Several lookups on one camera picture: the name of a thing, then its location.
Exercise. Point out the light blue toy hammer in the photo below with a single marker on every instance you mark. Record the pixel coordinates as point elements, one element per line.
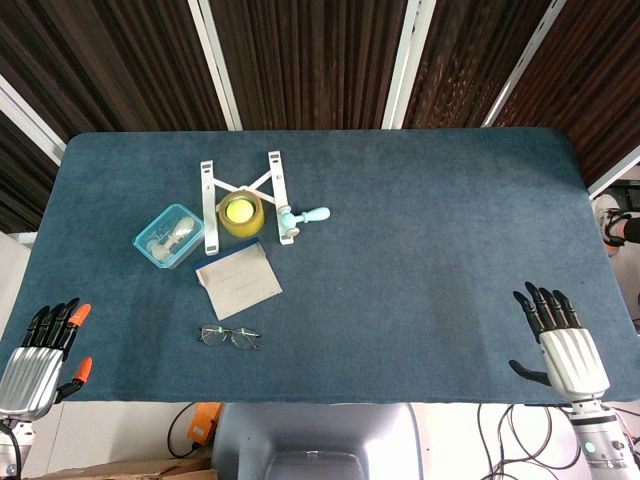
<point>315,215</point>

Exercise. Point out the white object in container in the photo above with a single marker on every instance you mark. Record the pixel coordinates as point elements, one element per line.
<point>182,227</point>

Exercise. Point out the blue table cloth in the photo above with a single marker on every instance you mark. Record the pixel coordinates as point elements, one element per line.
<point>400,250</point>

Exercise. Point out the yellow tape roll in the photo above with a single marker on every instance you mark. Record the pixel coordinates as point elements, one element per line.
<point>226,226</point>

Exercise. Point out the white frame post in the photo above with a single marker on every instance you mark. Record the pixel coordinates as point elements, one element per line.
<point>215,60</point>
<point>525,60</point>
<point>407,60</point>
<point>615,177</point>
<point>30,120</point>

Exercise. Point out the white sneaker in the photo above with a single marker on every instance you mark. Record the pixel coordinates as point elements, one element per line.
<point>606,222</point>

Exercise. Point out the yellow-green tennis ball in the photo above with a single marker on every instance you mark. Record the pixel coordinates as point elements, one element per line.
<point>240,211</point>

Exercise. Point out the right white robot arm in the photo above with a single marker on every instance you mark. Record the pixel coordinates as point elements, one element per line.
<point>602,440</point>

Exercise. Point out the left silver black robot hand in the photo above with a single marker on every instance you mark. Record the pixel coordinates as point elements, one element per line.
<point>30,370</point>

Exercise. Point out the grey robot torso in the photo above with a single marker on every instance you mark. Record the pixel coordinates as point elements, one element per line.
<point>315,435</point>

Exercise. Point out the thin-framed eyeglasses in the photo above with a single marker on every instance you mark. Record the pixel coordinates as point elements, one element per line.
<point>243,332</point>

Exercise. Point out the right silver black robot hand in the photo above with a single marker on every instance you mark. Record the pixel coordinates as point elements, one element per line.
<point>575,360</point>

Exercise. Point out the cardboard box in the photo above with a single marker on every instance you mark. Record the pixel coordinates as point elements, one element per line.
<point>125,470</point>

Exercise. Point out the orange device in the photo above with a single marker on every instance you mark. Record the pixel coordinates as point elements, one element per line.
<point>206,422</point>

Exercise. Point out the clear blue plastic container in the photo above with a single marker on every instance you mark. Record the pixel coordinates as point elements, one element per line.
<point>148,241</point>

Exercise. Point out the white folding laptop stand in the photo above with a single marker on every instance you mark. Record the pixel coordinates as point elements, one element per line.
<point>209,220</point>

